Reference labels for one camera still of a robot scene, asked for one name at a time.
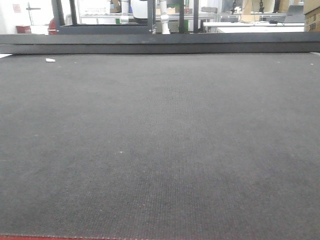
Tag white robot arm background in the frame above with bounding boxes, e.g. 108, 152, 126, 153
159, 0, 170, 35

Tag cardboard box far right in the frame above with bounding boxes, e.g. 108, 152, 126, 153
303, 0, 320, 32

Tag dark grey carpet mat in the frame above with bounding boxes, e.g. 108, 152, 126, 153
0, 53, 320, 240

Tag stacked dark grey boards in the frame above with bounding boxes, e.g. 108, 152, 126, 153
0, 32, 320, 55

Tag white lab table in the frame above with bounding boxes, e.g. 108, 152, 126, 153
203, 21, 305, 34

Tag small white paper scrap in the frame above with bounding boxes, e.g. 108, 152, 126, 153
45, 58, 56, 63

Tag red box on shelf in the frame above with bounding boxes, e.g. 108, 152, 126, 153
15, 25, 32, 34

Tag black metal frame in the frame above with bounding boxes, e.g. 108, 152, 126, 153
51, 0, 199, 36

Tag red fire extinguisher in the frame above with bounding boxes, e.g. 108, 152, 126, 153
47, 18, 57, 35

